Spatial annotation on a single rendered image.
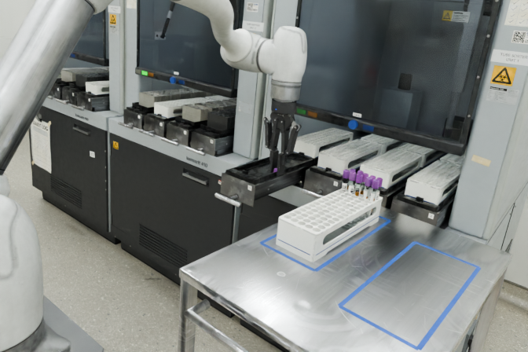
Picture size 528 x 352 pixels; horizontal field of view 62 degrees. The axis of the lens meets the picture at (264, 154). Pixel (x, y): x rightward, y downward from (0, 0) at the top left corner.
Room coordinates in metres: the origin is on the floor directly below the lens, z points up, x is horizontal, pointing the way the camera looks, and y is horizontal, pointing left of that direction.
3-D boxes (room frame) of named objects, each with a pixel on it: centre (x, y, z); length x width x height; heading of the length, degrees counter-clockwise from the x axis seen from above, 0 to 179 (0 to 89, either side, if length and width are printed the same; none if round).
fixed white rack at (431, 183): (1.31, -0.55, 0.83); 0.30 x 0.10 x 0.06; 144
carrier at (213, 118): (1.74, 0.20, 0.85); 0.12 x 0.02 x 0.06; 54
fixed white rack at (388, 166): (1.40, -0.43, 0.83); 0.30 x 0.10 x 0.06; 144
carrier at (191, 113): (1.83, 0.32, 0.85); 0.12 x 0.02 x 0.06; 54
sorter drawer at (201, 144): (1.93, 0.06, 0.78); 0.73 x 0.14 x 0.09; 144
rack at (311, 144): (1.63, -0.23, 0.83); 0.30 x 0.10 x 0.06; 144
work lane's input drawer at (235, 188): (1.49, -0.12, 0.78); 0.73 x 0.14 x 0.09; 144
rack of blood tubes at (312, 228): (0.92, -0.17, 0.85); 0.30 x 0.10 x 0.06; 141
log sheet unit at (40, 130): (2.46, 1.34, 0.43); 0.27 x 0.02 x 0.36; 54
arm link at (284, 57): (1.32, -0.03, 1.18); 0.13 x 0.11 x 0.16; 55
